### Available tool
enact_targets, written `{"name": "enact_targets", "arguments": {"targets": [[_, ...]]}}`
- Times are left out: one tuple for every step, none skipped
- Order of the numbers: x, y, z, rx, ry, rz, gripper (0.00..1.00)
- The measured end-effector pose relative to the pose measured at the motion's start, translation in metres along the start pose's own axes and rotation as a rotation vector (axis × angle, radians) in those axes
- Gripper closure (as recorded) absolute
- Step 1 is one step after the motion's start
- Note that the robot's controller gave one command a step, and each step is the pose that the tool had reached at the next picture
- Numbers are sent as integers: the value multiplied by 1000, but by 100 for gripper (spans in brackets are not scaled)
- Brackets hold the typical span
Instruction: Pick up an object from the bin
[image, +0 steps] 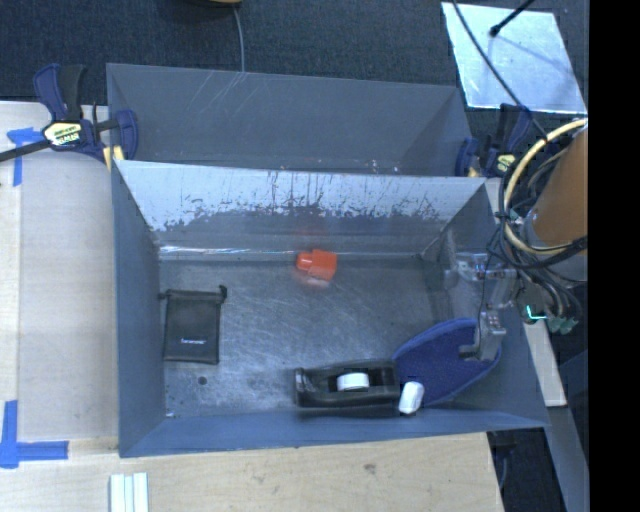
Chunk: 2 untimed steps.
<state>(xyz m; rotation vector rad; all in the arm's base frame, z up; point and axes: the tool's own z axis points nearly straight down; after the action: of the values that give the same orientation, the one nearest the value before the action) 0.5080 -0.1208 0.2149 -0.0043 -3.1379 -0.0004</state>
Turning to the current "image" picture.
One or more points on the black tape dispenser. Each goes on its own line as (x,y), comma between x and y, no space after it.
(320,390)

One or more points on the grey metal bin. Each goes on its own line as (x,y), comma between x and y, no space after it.
(280,325)

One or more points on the orange-red plastic block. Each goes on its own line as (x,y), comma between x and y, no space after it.
(317,262)

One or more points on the blue cloth mitt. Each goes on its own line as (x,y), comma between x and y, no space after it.
(435,360)

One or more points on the pale wood board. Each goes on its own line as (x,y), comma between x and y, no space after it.
(65,300)

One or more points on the small white plastic piece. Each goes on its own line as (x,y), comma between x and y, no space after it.
(411,397)

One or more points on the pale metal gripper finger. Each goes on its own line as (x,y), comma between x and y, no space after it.
(492,330)
(467,270)

